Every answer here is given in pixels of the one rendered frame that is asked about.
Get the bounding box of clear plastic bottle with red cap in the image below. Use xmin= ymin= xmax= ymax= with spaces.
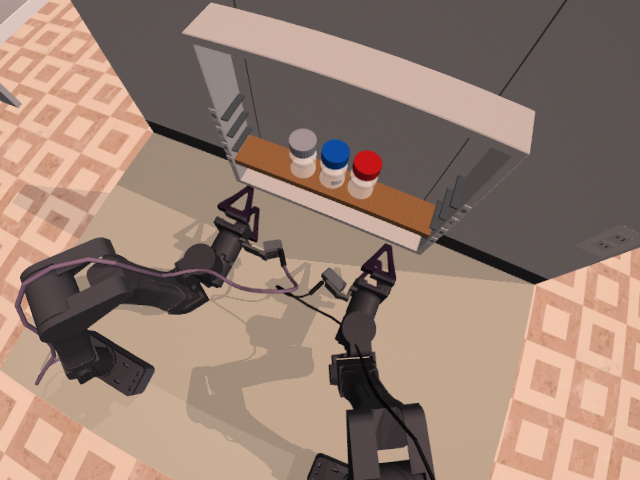
xmin=347 ymin=150 xmax=382 ymax=199

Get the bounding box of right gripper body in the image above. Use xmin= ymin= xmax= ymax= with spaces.
xmin=325 ymin=272 xmax=395 ymax=319

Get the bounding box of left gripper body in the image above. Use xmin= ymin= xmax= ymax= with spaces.
xmin=211 ymin=210 xmax=279 ymax=266

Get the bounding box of clear glass bottle with blue cap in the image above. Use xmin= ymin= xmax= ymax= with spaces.
xmin=319 ymin=139 xmax=350 ymax=189

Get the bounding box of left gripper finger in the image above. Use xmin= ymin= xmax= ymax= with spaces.
xmin=249 ymin=206 xmax=260 ymax=243
xmin=217 ymin=186 xmax=254 ymax=222

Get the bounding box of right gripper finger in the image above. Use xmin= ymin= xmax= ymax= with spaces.
xmin=359 ymin=259 xmax=382 ymax=288
xmin=361 ymin=243 xmax=396 ymax=282

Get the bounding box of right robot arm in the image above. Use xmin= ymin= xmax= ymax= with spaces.
xmin=308 ymin=311 xmax=435 ymax=480

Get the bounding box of white bottle with grey cap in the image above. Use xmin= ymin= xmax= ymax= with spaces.
xmin=289 ymin=129 xmax=317 ymax=179

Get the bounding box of beige wall rack frame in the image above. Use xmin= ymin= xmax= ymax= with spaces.
xmin=182 ymin=3 xmax=535 ymax=255

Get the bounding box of brown wooden shelf board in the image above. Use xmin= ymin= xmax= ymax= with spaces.
xmin=235 ymin=135 xmax=436 ymax=238

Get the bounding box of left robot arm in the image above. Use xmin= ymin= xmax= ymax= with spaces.
xmin=20 ymin=237 xmax=232 ymax=396

